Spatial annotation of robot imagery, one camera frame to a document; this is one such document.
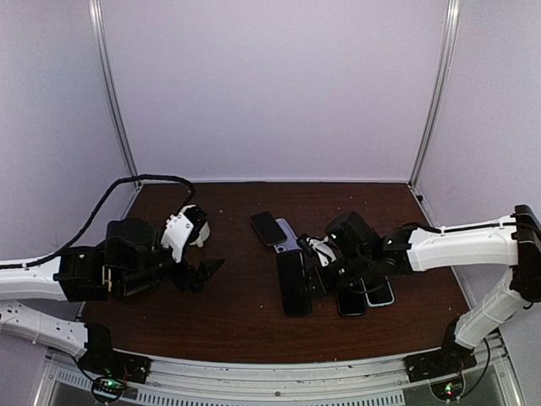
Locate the aluminium post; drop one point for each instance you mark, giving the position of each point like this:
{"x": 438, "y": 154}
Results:
{"x": 447, "y": 50}
{"x": 99, "y": 31}

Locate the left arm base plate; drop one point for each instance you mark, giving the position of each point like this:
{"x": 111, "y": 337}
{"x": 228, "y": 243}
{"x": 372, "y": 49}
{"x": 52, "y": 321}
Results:
{"x": 118, "y": 365}

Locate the cream ribbed mug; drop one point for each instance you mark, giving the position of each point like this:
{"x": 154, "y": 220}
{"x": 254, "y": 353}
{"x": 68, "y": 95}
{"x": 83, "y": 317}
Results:
{"x": 199, "y": 219}

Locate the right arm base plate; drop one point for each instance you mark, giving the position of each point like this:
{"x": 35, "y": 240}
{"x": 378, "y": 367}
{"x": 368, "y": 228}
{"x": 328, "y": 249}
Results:
{"x": 437, "y": 363}

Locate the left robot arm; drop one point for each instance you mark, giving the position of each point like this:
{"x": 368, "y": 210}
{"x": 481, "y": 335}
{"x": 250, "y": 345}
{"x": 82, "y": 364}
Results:
{"x": 128, "y": 261}

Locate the purple-edged phone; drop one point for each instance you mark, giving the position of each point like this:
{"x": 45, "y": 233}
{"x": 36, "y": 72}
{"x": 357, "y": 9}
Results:
{"x": 266, "y": 226}
{"x": 290, "y": 267}

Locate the front aluminium rail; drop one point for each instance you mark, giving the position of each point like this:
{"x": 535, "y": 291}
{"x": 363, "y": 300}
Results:
{"x": 375, "y": 381}

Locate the right aluminium post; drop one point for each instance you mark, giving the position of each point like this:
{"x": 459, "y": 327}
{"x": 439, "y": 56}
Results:
{"x": 447, "y": 50}

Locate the left aluminium post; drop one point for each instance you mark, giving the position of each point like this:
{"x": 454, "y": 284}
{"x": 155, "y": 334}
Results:
{"x": 99, "y": 31}

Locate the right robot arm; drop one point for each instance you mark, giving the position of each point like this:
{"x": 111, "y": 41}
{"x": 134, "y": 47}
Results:
{"x": 352, "y": 251}

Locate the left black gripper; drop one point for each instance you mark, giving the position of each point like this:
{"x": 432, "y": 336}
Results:
{"x": 199, "y": 277}

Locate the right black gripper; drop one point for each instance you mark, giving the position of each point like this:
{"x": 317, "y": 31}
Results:
{"x": 323, "y": 287}

